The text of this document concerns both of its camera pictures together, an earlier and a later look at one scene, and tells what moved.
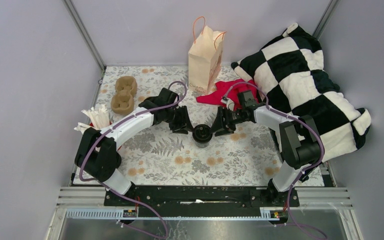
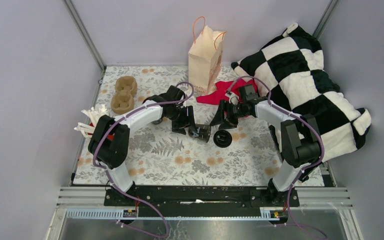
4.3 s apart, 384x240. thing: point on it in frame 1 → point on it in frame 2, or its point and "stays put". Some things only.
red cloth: [222, 87] stays put
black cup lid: [202, 133] → [222, 138]
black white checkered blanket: [288, 72] stays put
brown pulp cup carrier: [122, 102] stays put
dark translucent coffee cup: [202, 145] → [201, 132]
